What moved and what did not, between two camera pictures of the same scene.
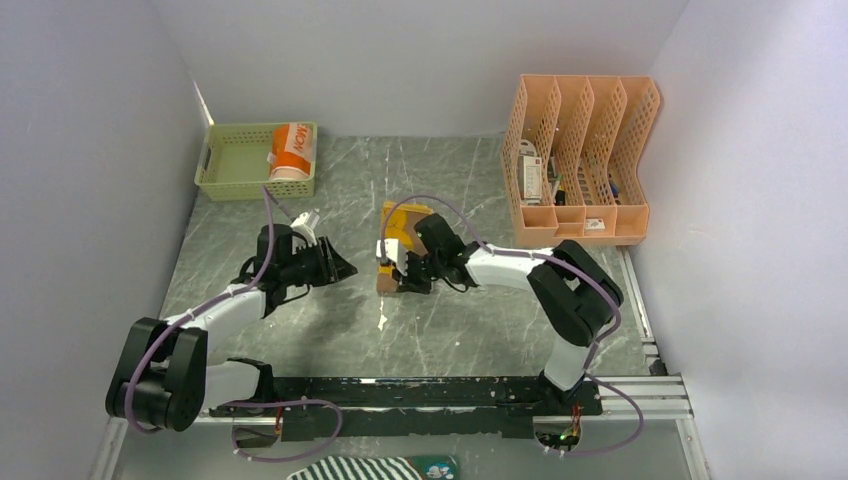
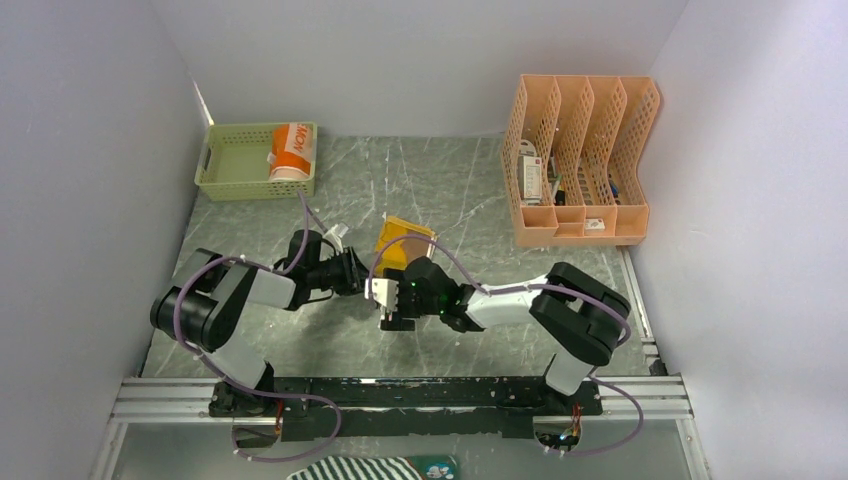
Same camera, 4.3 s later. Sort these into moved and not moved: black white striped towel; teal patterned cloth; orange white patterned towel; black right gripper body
Moved: black right gripper body
Not moved: black white striped towel; teal patterned cloth; orange white patterned towel
